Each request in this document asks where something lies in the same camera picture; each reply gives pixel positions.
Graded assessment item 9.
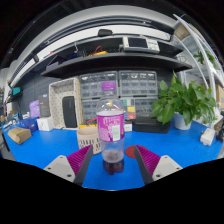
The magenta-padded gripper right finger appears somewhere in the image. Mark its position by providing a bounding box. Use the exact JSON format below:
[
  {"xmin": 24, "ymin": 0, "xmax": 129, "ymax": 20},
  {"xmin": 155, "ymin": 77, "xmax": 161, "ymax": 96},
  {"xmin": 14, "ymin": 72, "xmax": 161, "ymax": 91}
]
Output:
[{"xmin": 133, "ymin": 144, "xmax": 184, "ymax": 186}]

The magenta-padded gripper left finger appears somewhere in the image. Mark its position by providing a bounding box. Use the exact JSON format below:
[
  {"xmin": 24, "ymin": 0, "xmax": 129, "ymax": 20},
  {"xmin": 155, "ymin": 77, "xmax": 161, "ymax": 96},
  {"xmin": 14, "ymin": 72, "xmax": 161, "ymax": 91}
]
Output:
[{"xmin": 43, "ymin": 144, "xmax": 95, "ymax": 187}]

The clear bottle with purple label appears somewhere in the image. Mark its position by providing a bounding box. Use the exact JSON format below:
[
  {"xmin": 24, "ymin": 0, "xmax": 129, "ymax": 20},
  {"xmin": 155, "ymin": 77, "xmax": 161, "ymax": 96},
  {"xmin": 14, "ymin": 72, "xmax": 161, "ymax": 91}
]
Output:
[{"xmin": 95, "ymin": 80, "xmax": 126, "ymax": 176}]

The flat round red coaster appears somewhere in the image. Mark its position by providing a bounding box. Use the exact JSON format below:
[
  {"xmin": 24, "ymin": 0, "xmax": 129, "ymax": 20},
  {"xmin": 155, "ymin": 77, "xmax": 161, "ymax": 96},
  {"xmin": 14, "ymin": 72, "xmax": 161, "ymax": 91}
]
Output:
[{"xmin": 125, "ymin": 145, "xmax": 138, "ymax": 159}]

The beige mug with dark dashes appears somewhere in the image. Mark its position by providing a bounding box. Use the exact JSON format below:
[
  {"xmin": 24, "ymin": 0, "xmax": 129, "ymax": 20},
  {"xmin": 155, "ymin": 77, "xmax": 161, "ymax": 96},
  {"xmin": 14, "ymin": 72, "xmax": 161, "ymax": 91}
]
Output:
[{"xmin": 76, "ymin": 126, "xmax": 102, "ymax": 155}]

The black flat case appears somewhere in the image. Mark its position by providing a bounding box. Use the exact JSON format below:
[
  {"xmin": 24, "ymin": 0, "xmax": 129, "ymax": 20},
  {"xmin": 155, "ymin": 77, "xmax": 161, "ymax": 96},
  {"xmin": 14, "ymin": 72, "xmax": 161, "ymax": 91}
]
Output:
[{"xmin": 132, "ymin": 116, "xmax": 172, "ymax": 134}]

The yellow multimeter with red leads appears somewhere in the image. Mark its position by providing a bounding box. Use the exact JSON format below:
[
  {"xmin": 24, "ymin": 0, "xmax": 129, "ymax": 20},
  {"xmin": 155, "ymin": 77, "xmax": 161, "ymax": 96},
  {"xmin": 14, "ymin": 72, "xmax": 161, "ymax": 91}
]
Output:
[{"xmin": 78, "ymin": 118, "xmax": 98, "ymax": 130}]

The black box with white label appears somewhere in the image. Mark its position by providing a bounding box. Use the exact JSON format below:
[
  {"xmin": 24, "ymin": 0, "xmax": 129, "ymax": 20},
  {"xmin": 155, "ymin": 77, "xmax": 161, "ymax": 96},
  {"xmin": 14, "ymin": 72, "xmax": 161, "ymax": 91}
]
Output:
[{"xmin": 123, "ymin": 121, "xmax": 134, "ymax": 133}]

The white power adapter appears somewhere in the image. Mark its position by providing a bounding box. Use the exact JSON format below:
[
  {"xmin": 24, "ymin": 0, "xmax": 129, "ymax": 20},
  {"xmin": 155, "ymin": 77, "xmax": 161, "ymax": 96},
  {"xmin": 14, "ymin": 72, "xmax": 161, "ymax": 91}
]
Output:
[{"xmin": 199, "ymin": 127, "xmax": 216, "ymax": 147}]

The blue box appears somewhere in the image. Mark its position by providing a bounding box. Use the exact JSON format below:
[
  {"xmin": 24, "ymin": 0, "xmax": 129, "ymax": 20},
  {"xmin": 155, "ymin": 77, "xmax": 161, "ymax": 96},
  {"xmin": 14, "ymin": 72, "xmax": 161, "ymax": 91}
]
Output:
[{"xmin": 19, "ymin": 117, "xmax": 39, "ymax": 133}]

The black rectangular device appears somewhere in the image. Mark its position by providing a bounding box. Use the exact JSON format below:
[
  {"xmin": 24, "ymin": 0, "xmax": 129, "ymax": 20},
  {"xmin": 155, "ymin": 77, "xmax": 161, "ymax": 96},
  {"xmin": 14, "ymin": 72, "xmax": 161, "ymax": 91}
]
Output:
[{"xmin": 61, "ymin": 95, "xmax": 78, "ymax": 129}]

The grey small-parts drawer cabinet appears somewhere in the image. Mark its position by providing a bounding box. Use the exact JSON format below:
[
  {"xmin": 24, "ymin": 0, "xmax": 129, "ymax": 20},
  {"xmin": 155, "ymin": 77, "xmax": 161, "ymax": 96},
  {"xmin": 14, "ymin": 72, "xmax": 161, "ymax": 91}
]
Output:
[
  {"xmin": 79, "ymin": 70, "xmax": 119, "ymax": 100},
  {"xmin": 118, "ymin": 69, "xmax": 159, "ymax": 98},
  {"xmin": 80, "ymin": 98, "xmax": 101, "ymax": 124}
]

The dark grey box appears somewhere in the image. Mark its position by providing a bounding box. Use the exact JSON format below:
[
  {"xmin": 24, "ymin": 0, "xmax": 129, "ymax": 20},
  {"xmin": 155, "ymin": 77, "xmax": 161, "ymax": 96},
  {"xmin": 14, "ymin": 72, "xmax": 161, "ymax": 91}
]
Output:
[{"xmin": 37, "ymin": 94, "xmax": 52, "ymax": 118}]

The light purple box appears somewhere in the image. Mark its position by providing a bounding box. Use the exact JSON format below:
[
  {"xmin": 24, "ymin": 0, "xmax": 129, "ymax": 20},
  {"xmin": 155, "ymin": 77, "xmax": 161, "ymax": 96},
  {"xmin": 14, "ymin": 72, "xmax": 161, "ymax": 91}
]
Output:
[{"xmin": 29, "ymin": 99, "xmax": 42, "ymax": 119}]

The green plant in white pot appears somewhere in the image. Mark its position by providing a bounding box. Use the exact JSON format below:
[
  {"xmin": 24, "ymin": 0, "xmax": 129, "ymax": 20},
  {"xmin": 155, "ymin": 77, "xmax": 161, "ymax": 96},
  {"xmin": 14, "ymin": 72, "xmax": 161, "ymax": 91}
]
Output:
[{"xmin": 150, "ymin": 70, "xmax": 218, "ymax": 131}]

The white shelf rack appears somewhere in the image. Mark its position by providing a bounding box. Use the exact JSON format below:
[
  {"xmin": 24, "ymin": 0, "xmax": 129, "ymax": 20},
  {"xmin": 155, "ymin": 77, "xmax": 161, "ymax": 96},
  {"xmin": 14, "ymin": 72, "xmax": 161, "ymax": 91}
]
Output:
[{"xmin": 173, "ymin": 13, "xmax": 224, "ymax": 101}]

